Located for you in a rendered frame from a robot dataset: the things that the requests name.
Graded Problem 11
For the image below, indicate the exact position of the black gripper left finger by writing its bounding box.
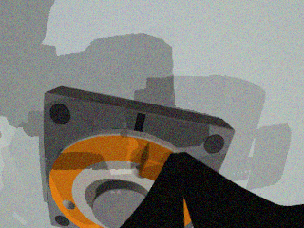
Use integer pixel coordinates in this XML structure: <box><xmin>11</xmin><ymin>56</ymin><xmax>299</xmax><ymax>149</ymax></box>
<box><xmin>119</xmin><ymin>153</ymin><xmax>185</xmax><ymax>228</ymax></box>

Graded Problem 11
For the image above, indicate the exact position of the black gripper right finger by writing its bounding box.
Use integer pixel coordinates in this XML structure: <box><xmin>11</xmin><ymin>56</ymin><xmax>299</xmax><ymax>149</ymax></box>
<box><xmin>179</xmin><ymin>152</ymin><xmax>304</xmax><ymax>228</ymax></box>

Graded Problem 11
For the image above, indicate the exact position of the orange round plate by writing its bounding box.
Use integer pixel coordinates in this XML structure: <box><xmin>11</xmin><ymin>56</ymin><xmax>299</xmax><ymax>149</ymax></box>
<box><xmin>49</xmin><ymin>129</ymin><xmax>180</xmax><ymax>228</ymax></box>

